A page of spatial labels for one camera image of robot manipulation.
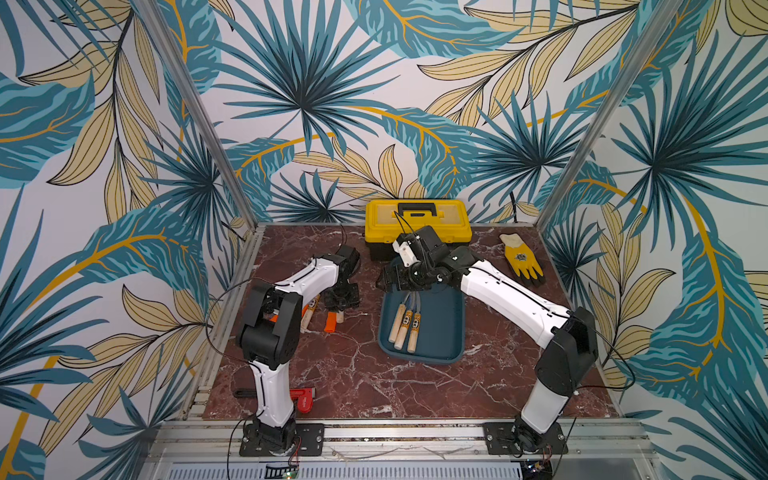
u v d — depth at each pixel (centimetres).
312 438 73
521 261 107
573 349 44
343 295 81
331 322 92
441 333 88
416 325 90
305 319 92
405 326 90
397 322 92
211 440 75
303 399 78
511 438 72
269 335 50
